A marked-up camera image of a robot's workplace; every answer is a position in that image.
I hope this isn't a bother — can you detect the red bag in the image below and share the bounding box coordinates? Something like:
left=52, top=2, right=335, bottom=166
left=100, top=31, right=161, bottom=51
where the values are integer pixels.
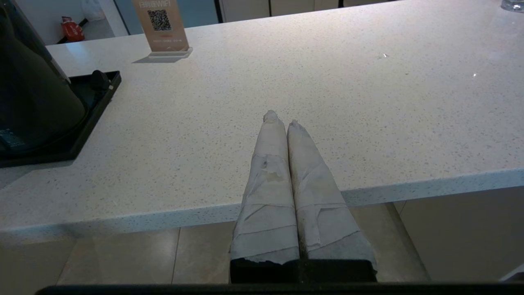
left=61, top=16, right=85, bottom=42

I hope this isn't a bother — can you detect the white plastic bag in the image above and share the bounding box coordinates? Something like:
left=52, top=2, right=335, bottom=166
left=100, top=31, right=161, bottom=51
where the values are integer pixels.
left=81, top=0, right=106, bottom=22

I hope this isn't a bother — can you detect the black serving tray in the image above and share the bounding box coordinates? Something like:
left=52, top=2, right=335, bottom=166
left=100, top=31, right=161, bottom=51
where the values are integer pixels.
left=0, top=70, right=122, bottom=168

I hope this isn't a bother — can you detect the black power plug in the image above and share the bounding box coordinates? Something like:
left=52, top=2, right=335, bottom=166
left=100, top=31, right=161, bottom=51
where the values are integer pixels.
left=91, top=70, right=113, bottom=91

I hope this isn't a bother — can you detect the grey cabinet door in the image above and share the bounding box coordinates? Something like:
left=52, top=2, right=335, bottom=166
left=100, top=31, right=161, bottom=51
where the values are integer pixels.
left=270, top=0, right=340, bottom=9
left=221, top=0, right=271, bottom=11

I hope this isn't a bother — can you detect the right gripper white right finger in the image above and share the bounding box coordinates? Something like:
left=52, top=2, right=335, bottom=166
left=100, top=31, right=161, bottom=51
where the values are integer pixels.
left=287, top=120, right=377, bottom=271

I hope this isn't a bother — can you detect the black electric kettle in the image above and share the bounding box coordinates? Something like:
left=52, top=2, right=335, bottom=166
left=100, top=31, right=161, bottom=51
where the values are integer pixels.
left=0, top=0, right=88, bottom=154

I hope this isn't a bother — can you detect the clear plastic water bottle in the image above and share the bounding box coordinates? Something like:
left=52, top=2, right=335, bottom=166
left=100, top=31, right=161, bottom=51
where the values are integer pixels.
left=500, top=0, right=524, bottom=13

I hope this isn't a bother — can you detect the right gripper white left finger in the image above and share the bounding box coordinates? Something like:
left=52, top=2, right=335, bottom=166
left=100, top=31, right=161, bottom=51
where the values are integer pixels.
left=229, top=110, right=300, bottom=263

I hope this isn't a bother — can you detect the QR code sign stand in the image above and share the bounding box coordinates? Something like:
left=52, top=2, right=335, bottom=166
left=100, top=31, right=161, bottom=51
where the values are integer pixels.
left=132, top=0, right=193, bottom=59

